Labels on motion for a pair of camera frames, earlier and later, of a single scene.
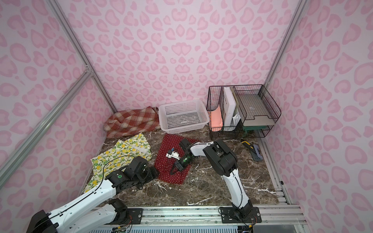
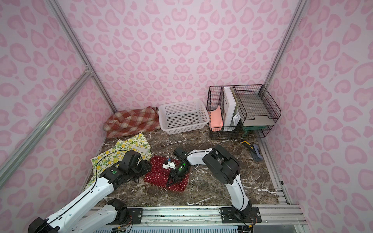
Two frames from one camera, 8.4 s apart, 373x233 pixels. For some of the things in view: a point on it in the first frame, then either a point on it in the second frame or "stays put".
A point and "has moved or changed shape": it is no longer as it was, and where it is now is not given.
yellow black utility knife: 254,150 stays put
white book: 229,108 stays put
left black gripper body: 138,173 -> 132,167
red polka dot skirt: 164,166 has moved or changed shape
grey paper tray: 256,111 stays put
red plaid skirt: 131,121 stays put
